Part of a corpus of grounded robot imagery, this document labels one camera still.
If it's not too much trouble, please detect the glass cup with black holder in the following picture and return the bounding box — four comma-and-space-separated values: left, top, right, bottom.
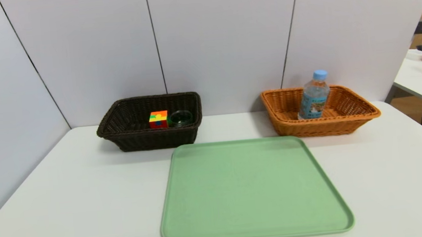
168, 109, 194, 129

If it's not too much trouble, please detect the light green plastic tray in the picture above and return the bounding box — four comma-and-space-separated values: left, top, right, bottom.
153, 130, 356, 237

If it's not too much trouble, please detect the colourful puzzle cube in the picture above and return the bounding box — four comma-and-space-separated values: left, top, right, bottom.
148, 110, 169, 130

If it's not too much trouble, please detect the clear water bottle blue cap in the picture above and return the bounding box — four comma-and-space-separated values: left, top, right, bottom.
294, 69, 333, 121

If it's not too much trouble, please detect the dark brown wicker basket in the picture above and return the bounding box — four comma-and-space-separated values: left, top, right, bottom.
94, 91, 205, 155

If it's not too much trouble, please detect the orange wicker basket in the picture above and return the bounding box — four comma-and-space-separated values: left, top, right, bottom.
260, 80, 383, 142

